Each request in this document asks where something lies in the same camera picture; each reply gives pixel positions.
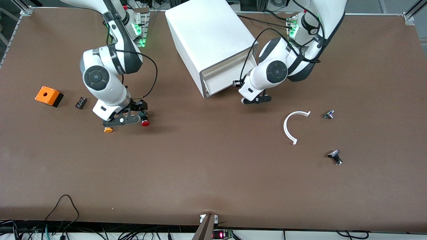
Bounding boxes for white plastic drawer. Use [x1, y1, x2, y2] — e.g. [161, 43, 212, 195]
[202, 53, 251, 79]
[203, 63, 249, 97]

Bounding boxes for white drawer cabinet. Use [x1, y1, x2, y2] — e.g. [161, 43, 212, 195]
[165, 0, 260, 99]

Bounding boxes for black rectangular push button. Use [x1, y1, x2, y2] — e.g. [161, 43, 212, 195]
[328, 150, 343, 166]

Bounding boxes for brown angled bar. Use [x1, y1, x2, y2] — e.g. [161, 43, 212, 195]
[192, 213, 217, 240]

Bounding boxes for white curved plastic clip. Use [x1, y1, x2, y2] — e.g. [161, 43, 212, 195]
[283, 111, 311, 146]

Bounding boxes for small device with red light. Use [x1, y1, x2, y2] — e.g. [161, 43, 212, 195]
[213, 229, 236, 240]

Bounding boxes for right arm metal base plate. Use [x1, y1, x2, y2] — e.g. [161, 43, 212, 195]
[132, 7, 149, 48]

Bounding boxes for orange button enclosure box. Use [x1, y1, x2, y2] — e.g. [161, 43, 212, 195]
[35, 86, 64, 108]

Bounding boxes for looped black cable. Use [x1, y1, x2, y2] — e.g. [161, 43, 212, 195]
[44, 194, 80, 230]

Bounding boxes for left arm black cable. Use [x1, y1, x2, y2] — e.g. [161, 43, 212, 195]
[233, 0, 326, 88]

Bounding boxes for tangled black cables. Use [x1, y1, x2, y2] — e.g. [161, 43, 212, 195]
[0, 219, 200, 240]

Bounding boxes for aluminium frame rail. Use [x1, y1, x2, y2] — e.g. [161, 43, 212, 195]
[0, 0, 34, 69]

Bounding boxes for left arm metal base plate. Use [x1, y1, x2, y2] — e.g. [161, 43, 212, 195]
[286, 16, 301, 42]

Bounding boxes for aluminium frame corner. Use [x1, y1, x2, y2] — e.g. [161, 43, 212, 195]
[402, 0, 427, 26]

